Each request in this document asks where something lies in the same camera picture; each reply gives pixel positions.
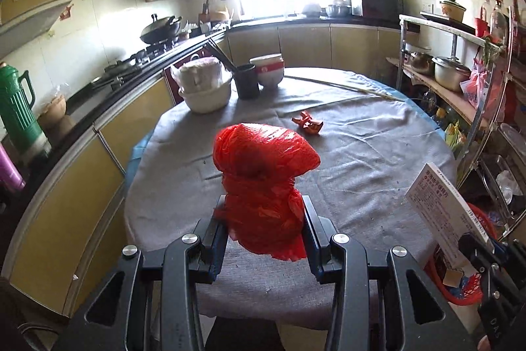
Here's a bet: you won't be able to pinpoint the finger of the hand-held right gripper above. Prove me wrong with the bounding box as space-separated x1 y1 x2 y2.
457 233 508 273

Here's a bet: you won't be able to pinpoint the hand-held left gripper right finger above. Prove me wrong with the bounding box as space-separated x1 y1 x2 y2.
302 195 473 351

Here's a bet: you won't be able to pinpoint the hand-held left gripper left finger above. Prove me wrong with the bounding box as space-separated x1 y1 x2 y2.
66 207 229 351

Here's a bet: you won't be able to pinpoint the large blue carton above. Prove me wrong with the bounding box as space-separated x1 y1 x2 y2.
444 268 479 292

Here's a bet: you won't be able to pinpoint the red plastic basket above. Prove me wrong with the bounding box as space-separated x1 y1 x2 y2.
425 203 500 307

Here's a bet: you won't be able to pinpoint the white red printed box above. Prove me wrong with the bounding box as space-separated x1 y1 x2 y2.
405 162 490 270

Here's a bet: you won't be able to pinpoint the red plastic bag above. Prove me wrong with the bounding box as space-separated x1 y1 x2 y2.
211 123 321 262

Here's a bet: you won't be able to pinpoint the red wrapper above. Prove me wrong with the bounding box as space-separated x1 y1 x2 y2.
292 110 324 136

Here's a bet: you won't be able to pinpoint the chrome dish rack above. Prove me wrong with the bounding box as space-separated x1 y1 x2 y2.
455 3 526 238

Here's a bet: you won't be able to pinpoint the yellow plastic bag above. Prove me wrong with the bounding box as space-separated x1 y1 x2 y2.
444 122 466 151

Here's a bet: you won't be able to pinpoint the round table with grey cloth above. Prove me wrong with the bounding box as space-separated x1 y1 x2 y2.
123 67 459 329

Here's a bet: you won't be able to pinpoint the blue table cover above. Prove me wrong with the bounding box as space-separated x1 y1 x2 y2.
125 86 446 181

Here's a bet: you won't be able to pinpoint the white metal shelf rack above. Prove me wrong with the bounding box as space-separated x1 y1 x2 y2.
398 14 507 130

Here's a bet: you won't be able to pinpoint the pink plastic bag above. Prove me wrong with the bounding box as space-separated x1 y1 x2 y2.
460 59 492 112

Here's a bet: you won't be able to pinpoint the large steel pot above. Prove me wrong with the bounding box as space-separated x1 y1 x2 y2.
432 55 471 93

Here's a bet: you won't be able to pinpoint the large white bowl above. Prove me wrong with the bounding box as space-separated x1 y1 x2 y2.
179 77 233 114

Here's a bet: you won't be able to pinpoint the small steel pot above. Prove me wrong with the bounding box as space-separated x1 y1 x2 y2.
410 51 435 75

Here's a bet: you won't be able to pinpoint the long thin stick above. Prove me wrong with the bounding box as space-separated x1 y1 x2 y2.
284 75 406 102

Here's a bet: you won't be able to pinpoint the pink bottle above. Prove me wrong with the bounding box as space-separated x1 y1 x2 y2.
0 143 26 194

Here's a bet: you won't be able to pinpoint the black chopstick holder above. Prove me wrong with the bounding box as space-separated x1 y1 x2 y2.
232 64 261 100

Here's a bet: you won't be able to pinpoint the plastic-wrapped bowls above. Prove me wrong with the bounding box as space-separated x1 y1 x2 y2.
171 57 225 91

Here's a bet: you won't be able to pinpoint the brown clay pot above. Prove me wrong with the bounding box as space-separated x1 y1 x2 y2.
41 93 67 126

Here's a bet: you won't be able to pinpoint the gas stove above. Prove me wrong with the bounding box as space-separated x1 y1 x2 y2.
92 40 184 89

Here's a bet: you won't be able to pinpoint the stack of red-rimmed bowls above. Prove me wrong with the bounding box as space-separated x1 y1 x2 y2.
249 54 285 89

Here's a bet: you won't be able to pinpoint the black induction cooker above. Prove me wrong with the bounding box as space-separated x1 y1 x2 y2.
420 11 480 33

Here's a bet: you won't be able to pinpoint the green thermos jug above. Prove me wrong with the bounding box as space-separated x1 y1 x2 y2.
0 62 52 155

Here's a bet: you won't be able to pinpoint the yellow enamel pot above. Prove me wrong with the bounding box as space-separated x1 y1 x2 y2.
440 0 467 23

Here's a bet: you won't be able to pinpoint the black wok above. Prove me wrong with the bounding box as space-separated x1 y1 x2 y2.
140 13 184 44

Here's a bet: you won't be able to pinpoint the dark microwave oven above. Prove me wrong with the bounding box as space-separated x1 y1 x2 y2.
350 0 406 21

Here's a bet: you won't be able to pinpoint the knife block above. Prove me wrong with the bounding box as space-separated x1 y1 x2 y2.
199 0 213 27

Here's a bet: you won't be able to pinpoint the steel pots by window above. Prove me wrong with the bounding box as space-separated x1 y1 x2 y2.
326 0 352 18

